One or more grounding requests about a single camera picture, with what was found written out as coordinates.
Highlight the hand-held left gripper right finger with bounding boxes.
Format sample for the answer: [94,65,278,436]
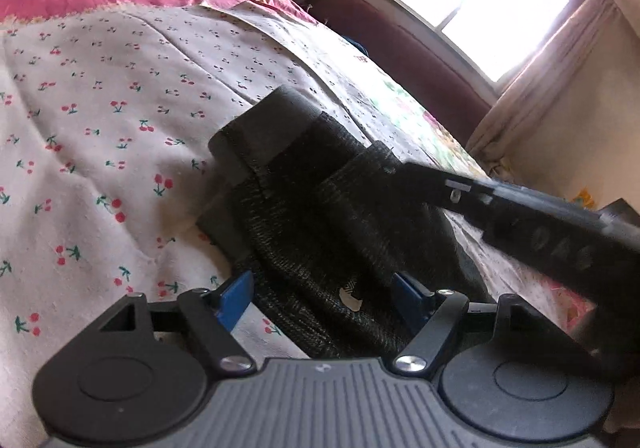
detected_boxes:
[392,272,563,376]

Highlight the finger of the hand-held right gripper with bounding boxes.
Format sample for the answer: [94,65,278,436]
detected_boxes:
[385,159,496,224]

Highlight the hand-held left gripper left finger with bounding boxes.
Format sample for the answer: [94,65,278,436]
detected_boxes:
[95,271,256,376]

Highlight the dark grey plaid pants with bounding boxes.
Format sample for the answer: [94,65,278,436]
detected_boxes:
[196,84,497,360]

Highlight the yellow object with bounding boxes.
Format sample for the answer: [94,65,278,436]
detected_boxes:
[570,187,597,210]

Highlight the beige curtain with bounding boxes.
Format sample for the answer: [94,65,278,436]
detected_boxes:
[464,0,622,180]

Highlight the dark red bed headboard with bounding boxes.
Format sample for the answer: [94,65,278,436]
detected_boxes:
[304,0,495,150]

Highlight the window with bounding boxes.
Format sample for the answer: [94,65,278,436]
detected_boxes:
[369,0,575,85]

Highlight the cherry print bedsheet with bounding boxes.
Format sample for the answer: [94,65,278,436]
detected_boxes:
[0,3,501,436]

